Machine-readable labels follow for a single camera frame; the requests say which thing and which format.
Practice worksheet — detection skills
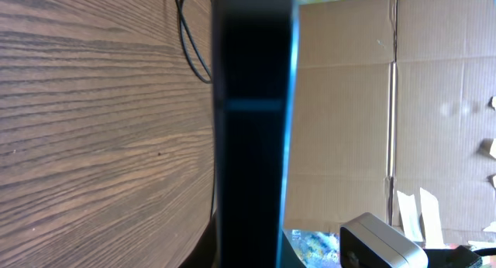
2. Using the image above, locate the black USB charging cable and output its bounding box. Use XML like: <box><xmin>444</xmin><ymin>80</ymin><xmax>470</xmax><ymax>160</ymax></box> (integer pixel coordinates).
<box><xmin>172</xmin><ymin>0</ymin><xmax>216</xmax><ymax>222</ymax></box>

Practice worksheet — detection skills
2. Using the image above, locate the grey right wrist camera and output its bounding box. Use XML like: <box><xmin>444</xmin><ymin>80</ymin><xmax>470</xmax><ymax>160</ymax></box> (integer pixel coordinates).
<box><xmin>339</xmin><ymin>212</ymin><xmax>429</xmax><ymax>268</ymax></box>

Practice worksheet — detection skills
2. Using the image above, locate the Samsung Galaxy smartphone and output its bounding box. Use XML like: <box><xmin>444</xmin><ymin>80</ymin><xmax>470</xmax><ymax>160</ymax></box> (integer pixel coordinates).
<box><xmin>212</xmin><ymin>0</ymin><xmax>299</xmax><ymax>267</ymax></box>

